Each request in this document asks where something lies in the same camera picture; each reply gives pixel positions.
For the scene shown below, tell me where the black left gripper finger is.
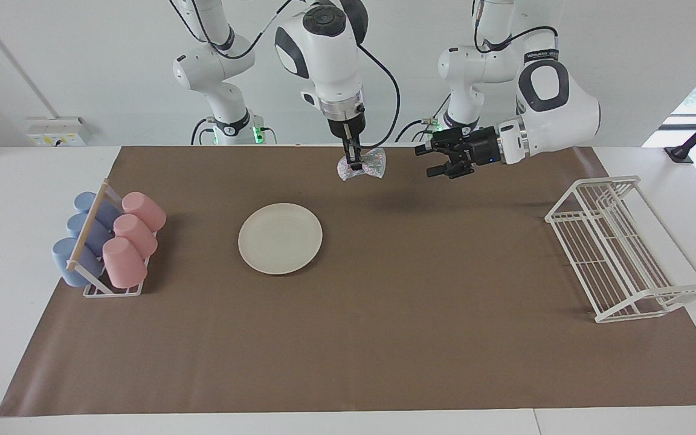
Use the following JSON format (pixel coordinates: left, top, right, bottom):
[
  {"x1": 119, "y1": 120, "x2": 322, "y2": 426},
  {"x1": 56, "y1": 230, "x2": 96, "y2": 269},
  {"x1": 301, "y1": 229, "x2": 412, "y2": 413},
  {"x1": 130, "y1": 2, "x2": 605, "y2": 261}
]
[
  {"x1": 427, "y1": 158, "x2": 475, "y2": 179},
  {"x1": 416, "y1": 127, "x2": 463, "y2": 156}
]

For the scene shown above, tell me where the clear plastic snack bag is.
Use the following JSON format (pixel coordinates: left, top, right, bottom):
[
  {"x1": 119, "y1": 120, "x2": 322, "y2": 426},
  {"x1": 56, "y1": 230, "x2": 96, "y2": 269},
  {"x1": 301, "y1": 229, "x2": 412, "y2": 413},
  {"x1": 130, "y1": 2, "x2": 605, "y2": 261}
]
[{"x1": 337, "y1": 148, "x2": 387, "y2": 181}]

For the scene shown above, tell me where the cream round plate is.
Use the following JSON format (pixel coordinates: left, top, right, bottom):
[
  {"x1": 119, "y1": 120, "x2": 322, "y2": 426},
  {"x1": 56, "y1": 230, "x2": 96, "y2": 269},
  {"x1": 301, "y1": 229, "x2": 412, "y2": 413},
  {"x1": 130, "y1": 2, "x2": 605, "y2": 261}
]
[{"x1": 238, "y1": 203, "x2": 323, "y2": 276}]

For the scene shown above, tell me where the brown paper table mat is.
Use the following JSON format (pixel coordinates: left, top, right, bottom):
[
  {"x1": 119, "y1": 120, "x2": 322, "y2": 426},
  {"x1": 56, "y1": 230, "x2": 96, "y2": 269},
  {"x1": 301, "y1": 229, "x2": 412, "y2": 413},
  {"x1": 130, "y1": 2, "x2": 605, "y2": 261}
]
[{"x1": 0, "y1": 145, "x2": 696, "y2": 417}]

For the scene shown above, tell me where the pink plastic cup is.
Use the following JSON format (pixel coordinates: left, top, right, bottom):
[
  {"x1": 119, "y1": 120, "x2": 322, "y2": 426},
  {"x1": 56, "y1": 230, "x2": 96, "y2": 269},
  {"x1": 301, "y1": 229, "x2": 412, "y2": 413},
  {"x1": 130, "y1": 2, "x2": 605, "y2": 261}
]
[
  {"x1": 121, "y1": 192, "x2": 167, "y2": 233},
  {"x1": 113, "y1": 214, "x2": 158, "y2": 259},
  {"x1": 102, "y1": 237, "x2": 148, "y2": 289}
]

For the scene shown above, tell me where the blue plastic cup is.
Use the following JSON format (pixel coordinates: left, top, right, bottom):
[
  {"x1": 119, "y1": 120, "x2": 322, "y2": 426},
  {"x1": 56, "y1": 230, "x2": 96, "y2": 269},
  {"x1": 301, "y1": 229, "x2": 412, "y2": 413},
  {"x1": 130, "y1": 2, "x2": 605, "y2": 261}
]
[
  {"x1": 66, "y1": 213, "x2": 113, "y2": 257},
  {"x1": 74, "y1": 192, "x2": 122, "y2": 230},
  {"x1": 52, "y1": 237, "x2": 106, "y2": 288}
]

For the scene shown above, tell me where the white cup holder rack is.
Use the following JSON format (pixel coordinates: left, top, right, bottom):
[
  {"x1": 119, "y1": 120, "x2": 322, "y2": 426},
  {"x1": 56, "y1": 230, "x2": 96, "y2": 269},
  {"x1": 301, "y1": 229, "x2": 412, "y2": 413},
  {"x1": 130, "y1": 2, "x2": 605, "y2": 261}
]
[{"x1": 66, "y1": 179, "x2": 165, "y2": 298}]

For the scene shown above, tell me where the black left base cable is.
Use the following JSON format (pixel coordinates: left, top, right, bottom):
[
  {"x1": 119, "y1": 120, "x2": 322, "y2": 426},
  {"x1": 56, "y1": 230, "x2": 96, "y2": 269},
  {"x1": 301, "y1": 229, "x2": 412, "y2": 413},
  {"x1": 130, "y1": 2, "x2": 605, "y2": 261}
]
[{"x1": 395, "y1": 94, "x2": 451, "y2": 144}]

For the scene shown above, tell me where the black base cable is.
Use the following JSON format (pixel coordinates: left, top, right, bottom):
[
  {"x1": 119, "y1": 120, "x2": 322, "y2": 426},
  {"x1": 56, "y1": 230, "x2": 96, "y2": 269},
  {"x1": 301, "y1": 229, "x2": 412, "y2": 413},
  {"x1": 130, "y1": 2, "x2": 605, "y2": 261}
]
[
  {"x1": 395, "y1": 94, "x2": 451, "y2": 144},
  {"x1": 190, "y1": 117, "x2": 216, "y2": 146}
]

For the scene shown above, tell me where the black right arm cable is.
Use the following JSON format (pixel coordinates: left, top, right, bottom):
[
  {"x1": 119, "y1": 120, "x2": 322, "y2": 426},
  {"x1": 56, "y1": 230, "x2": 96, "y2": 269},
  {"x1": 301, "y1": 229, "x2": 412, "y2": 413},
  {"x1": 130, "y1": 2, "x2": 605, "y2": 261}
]
[{"x1": 170, "y1": 0, "x2": 401, "y2": 146}]

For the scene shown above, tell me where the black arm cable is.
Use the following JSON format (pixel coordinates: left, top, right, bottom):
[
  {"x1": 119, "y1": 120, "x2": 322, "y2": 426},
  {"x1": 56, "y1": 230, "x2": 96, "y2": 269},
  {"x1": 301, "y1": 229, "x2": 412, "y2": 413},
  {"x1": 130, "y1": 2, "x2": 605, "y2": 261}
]
[
  {"x1": 473, "y1": 0, "x2": 560, "y2": 53},
  {"x1": 170, "y1": 0, "x2": 401, "y2": 146}
]

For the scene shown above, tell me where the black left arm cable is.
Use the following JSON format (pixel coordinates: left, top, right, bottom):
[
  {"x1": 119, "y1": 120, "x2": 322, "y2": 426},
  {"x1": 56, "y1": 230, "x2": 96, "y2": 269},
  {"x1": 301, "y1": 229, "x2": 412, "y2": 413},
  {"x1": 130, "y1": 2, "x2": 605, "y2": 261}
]
[{"x1": 473, "y1": 0, "x2": 560, "y2": 53}]

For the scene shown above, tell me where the black right base cable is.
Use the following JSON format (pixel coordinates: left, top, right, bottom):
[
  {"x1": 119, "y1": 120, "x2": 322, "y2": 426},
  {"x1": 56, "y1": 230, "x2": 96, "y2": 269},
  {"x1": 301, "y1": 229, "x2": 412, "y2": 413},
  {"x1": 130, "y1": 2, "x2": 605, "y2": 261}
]
[{"x1": 190, "y1": 117, "x2": 216, "y2": 146}]

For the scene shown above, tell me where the white wire dish rack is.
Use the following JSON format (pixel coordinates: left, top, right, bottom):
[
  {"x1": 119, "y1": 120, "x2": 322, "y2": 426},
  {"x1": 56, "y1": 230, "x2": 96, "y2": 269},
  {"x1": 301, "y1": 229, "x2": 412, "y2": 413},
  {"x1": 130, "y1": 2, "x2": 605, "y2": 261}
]
[{"x1": 544, "y1": 175, "x2": 696, "y2": 324}]

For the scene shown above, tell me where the white wall power outlet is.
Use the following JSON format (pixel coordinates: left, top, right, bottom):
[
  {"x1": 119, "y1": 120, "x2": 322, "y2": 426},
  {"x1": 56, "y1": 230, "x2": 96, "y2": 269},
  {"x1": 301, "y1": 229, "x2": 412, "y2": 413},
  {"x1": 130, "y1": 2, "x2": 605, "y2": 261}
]
[{"x1": 26, "y1": 117, "x2": 89, "y2": 147}]

